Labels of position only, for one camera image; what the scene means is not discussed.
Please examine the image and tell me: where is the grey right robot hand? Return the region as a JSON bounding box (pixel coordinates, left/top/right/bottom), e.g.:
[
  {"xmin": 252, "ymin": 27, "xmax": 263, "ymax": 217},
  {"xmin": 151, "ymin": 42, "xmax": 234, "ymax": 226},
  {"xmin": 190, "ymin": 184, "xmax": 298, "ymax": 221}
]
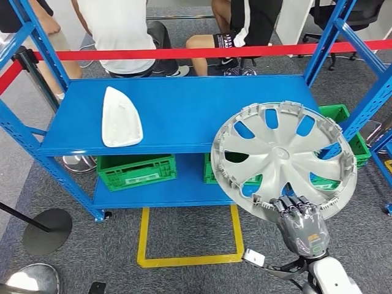
[{"xmin": 261, "ymin": 195, "xmax": 331, "ymax": 260}]

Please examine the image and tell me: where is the grey plastic wheel hubcap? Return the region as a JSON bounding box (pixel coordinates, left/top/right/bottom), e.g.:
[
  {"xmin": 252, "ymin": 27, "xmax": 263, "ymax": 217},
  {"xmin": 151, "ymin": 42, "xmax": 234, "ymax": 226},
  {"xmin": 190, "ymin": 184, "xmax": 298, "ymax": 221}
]
[{"xmin": 210, "ymin": 100, "xmax": 358, "ymax": 224}]

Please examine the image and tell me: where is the white mirror cover part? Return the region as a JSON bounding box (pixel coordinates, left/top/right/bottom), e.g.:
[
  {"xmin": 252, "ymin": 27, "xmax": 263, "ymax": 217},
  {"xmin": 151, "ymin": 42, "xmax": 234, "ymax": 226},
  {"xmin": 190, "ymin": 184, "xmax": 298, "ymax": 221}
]
[{"xmin": 101, "ymin": 86, "xmax": 144, "ymax": 148}]

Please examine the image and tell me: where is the blue metal shelf rack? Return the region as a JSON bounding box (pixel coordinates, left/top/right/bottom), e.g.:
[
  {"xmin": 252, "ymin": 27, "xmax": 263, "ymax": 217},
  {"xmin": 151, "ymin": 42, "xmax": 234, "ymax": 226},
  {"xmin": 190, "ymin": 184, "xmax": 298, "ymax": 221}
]
[{"xmin": 0, "ymin": 0, "xmax": 392, "ymax": 223}]

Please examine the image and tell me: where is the green plastic crate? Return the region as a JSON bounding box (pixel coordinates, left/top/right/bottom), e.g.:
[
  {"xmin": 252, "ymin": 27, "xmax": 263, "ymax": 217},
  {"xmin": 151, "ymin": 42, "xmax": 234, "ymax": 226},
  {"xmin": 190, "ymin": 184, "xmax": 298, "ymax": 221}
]
[
  {"xmin": 97, "ymin": 154, "xmax": 178, "ymax": 192},
  {"xmin": 318, "ymin": 104, "xmax": 372, "ymax": 168},
  {"xmin": 203, "ymin": 152, "xmax": 341, "ymax": 192}
]

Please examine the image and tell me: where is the dark stanchion with chrome base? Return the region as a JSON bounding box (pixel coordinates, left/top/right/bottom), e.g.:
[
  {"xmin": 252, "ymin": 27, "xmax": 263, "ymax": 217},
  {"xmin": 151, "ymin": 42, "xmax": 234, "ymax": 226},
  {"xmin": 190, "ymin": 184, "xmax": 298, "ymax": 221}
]
[{"xmin": 12, "ymin": 47, "xmax": 97, "ymax": 174}]

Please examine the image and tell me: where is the chrome round base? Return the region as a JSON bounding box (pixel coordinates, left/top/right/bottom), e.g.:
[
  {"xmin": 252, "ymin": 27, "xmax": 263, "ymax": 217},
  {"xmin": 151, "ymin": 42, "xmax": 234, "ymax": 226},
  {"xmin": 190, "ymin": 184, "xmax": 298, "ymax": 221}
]
[{"xmin": 366, "ymin": 113, "xmax": 392, "ymax": 155}]

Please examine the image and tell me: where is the black stool with chrome base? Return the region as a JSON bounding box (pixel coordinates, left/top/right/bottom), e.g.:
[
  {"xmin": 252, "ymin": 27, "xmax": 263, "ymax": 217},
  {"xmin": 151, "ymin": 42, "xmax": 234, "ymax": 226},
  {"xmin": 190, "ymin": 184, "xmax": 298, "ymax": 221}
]
[{"xmin": 224, "ymin": 56, "xmax": 257, "ymax": 77}]

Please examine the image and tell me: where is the person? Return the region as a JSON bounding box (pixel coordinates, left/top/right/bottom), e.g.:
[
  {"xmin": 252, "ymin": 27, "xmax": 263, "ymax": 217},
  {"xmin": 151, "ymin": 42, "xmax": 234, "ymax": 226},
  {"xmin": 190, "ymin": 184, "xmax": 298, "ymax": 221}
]
[
  {"xmin": 186, "ymin": 0, "xmax": 284, "ymax": 77},
  {"xmin": 0, "ymin": 0, "xmax": 83, "ymax": 102},
  {"xmin": 71, "ymin": 0, "xmax": 190, "ymax": 78}
]

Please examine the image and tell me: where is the black office chair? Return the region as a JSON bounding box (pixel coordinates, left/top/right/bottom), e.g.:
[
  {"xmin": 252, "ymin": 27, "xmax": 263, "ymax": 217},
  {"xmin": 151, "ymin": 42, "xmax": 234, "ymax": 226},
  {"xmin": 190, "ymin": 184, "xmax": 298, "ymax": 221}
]
[{"xmin": 301, "ymin": 0, "xmax": 385, "ymax": 72}]

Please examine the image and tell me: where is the long red barrier belt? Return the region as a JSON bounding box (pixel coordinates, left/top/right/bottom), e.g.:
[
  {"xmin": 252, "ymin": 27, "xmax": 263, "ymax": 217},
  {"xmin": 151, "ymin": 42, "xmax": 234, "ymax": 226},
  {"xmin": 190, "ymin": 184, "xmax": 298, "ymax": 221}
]
[{"xmin": 32, "ymin": 39, "xmax": 392, "ymax": 62}]

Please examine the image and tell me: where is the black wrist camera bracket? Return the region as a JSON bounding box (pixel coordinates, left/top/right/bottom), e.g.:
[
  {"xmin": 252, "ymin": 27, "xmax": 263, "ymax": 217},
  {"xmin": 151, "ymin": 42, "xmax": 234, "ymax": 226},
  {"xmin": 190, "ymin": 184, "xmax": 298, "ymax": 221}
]
[{"xmin": 261, "ymin": 257, "xmax": 310, "ymax": 285}]

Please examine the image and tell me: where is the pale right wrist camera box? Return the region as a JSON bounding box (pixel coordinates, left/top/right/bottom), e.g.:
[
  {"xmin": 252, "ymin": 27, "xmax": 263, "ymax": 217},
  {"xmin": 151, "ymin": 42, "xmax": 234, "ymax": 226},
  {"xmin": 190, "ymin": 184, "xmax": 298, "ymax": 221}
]
[{"xmin": 242, "ymin": 248, "xmax": 267, "ymax": 269}]

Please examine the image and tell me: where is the black stanchion post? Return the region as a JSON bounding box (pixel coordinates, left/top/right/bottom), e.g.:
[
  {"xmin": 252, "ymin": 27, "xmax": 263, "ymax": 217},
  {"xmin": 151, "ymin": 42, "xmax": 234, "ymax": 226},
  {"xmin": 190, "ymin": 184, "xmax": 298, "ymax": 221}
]
[{"xmin": 0, "ymin": 202, "xmax": 73, "ymax": 257}]

